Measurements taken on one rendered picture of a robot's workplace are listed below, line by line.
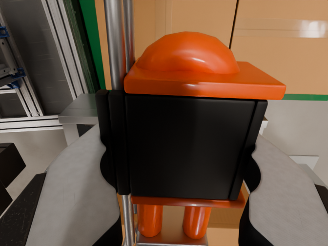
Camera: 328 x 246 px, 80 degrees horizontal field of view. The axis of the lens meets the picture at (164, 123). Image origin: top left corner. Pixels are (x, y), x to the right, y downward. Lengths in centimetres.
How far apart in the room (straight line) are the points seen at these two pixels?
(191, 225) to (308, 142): 163
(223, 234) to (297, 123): 126
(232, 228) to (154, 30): 54
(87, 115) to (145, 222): 56
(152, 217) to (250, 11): 61
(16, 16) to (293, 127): 170
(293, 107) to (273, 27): 91
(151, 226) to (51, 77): 105
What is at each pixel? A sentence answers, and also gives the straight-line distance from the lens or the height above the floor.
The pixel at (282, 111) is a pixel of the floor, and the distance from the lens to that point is 153.
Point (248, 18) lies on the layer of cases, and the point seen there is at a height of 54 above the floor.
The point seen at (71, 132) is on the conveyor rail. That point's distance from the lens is 77.
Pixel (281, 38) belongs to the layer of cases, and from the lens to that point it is 73.
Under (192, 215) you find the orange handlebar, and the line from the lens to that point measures 17.
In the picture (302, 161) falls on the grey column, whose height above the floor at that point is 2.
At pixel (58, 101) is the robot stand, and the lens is 121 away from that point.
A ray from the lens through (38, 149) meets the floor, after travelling 177.
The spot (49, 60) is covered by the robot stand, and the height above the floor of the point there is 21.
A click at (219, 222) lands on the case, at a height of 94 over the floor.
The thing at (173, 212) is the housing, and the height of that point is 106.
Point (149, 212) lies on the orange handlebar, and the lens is 17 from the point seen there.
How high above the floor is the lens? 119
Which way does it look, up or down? 61 degrees down
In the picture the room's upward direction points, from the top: 179 degrees counter-clockwise
